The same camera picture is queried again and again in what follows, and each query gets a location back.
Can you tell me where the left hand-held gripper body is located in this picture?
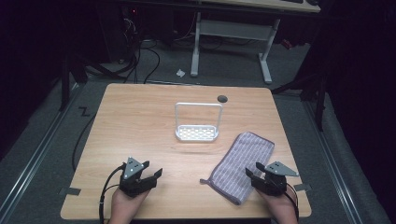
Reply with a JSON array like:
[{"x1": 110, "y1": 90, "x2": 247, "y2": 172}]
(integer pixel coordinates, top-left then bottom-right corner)
[{"x1": 119, "y1": 157, "x2": 157, "y2": 199}]

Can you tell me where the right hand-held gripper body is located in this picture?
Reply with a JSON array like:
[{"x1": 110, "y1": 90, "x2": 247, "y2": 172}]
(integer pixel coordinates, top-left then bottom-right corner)
[{"x1": 250, "y1": 161, "x2": 300, "y2": 197}]

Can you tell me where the purple striped towel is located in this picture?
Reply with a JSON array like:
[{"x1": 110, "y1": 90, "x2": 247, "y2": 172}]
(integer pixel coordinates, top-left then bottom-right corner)
[{"x1": 199, "y1": 131, "x2": 276, "y2": 206}]

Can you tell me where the white towel rack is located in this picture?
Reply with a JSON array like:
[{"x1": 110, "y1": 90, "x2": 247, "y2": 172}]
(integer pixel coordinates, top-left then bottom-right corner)
[{"x1": 174, "y1": 102, "x2": 224, "y2": 143}]

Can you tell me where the person's right hand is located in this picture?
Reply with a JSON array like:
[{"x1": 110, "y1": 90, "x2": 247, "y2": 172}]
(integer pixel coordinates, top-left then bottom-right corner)
[{"x1": 256, "y1": 189, "x2": 299, "y2": 224}]

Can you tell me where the grey tape strip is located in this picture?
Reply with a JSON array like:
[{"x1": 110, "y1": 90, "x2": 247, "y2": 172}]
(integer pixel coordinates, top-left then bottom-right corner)
[
  {"x1": 292, "y1": 183, "x2": 313, "y2": 192},
  {"x1": 58, "y1": 186, "x2": 82, "y2": 197}
]

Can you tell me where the black metal stand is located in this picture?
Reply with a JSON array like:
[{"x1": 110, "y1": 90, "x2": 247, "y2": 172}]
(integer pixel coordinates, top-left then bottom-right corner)
[
  {"x1": 58, "y1": 52, "x2": 127, "y2": 112},
  {"x1": 271, "y1": 60, "x2": 330, "y2": 133}
]

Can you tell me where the black computer case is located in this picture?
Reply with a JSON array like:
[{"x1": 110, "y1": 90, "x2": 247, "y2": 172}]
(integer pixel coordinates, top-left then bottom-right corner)
[{"x1": 95, "y1": 2, "x2": 139, "y2": 63}]

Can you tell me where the white-framed desk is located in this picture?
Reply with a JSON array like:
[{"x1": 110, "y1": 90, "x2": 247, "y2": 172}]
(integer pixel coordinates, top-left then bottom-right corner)
[{"x1": 190, "y1": 0, "x2": 322, "y2": 85}]

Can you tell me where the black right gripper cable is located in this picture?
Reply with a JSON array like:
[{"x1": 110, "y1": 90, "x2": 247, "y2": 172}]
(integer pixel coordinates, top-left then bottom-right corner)
[{"x1": 284, "y1": 182, "x2": 301, "y2": 222}]

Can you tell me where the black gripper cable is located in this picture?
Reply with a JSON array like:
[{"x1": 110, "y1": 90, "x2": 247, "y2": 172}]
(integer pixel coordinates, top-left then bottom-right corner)
[
  {"x1": 98, "y1": 164, "x2": 127, "y2": 224},
  {"x1": 284, "y1": 182, "x2": 301, "y2": 222}
]

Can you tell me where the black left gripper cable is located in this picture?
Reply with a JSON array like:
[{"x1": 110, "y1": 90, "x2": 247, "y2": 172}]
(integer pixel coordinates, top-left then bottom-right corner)
[{"x1": 98, "y1": 164, "x2": 127, "y2": 224}]

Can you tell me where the metal floor rail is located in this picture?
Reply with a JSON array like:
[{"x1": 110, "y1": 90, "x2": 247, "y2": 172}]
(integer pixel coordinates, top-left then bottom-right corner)
[
  {"x1": 303, "y1": 101, "x2": 364, "y2": 224},
  {"x1": 0, "y1": 83, "x2": 82, "y2": 220}
]

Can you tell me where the thin black floor cable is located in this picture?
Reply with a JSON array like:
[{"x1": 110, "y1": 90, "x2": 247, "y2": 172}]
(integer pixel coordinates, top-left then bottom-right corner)
[{"x1": 71, "y1": 112, "x2": 97, "y2": 173}]

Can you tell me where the black cable bundle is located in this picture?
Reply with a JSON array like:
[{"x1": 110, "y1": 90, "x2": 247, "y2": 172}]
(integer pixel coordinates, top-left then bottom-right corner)
[{"x1": 115, "y1": 17, "x2": 142, "y2": 83}]

